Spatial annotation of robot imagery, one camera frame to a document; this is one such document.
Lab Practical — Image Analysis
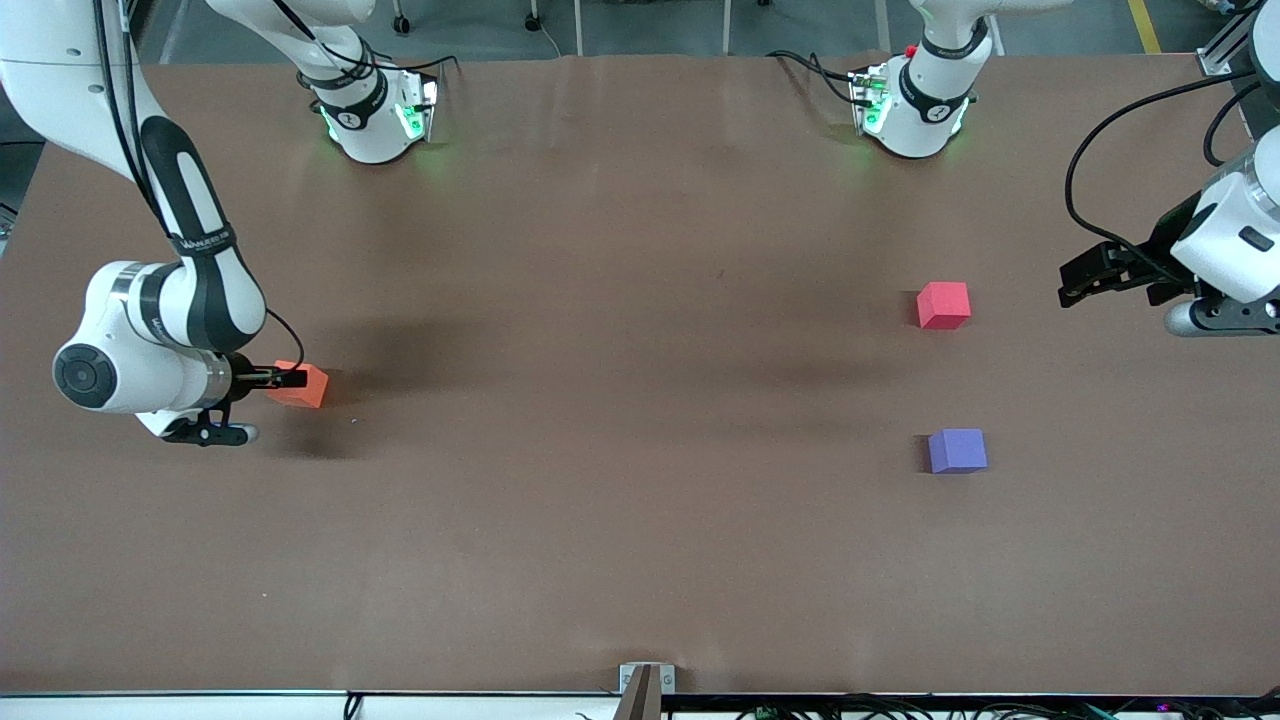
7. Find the white table edge rail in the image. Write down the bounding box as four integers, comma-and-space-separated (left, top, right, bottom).
0, 690, 621, 720

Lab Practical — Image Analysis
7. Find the black table edge rail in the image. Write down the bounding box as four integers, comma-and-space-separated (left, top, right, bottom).
660, 694, 1280, 720

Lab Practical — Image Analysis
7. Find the orange foam block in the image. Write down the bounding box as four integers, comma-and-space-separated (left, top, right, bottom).
266, 360, 330, 410

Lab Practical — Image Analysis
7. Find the red foam block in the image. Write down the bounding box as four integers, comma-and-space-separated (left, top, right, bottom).
916, 281, 972, 331

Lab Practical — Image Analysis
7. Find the black arm base cable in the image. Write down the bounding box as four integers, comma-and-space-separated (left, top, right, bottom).
766, 48, 863, 109
268, 0, 461, 83

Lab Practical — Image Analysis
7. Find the purple foam block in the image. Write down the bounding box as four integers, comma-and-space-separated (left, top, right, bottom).
927, 428, 988, 475

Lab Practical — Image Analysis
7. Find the black right arm base cable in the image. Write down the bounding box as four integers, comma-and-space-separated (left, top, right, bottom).
268, 0, 461, 83

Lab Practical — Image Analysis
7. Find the aluminium frame profile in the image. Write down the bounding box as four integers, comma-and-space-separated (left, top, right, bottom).
1198, 0, 1263, 77

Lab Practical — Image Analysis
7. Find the metal bracket with brown post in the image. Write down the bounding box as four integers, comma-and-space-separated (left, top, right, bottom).
612, 663, 677, 720

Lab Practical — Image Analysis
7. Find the long black left arm cable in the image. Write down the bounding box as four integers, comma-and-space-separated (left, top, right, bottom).
1064, 72, 1280, 286

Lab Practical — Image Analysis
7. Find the short black left arm cable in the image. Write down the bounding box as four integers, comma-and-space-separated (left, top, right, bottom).
1203, 80, 1263, 169

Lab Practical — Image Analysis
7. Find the black left arm base cable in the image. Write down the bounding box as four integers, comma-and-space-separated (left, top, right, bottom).
766, 48, 863, 109

